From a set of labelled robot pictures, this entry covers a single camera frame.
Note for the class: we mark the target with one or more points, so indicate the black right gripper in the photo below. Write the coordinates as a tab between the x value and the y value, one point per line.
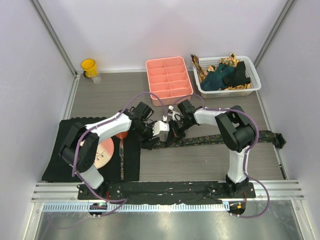
174	134

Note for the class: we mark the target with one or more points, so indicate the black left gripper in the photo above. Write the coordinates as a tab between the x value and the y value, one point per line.
146	144

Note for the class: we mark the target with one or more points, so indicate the dark patterned necktie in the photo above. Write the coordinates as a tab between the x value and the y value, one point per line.
265	136

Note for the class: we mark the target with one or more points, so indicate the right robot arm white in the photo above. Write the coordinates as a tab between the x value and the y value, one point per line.
237	130

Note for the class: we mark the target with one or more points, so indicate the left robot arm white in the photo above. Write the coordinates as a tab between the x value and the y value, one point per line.
81	143

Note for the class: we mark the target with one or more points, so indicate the orange mug white inside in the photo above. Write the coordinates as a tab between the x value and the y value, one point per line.
122	135

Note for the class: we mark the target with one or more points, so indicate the black scalloped placemat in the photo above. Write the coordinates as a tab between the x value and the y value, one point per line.
60	171

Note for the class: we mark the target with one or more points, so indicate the pink and cream plate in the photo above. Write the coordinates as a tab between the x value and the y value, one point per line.
104	153

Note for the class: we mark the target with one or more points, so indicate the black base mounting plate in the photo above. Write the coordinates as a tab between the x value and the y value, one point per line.
166	192

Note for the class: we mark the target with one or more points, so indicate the pink divided organizer tray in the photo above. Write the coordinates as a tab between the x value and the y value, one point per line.
168	78

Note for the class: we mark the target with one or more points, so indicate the teal green tie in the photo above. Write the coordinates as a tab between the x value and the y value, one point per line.
214	79

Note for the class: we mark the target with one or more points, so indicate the clear small glass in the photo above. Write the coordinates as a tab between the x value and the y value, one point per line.
96	79

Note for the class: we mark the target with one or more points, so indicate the white plastic basket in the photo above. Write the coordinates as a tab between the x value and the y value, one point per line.
250	72

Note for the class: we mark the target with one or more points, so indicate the black tie in basket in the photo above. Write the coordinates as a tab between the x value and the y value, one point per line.
238	77

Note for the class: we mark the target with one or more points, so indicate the yellow plastic cup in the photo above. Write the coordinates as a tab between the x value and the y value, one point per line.
90	69

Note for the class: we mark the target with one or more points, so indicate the yellow floral tie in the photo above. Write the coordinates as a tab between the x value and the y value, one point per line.
203	72

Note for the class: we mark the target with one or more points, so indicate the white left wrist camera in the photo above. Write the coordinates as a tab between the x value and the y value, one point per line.
160	127

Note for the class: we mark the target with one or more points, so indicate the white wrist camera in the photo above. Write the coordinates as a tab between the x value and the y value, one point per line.
160	127
173	114

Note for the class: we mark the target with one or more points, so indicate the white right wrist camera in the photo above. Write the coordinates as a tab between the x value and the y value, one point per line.
173	114

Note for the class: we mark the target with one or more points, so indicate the knife with patterned handle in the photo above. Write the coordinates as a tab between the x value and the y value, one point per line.
121	154

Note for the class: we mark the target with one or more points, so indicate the aluminium frame rail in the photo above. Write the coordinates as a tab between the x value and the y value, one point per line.
62	197

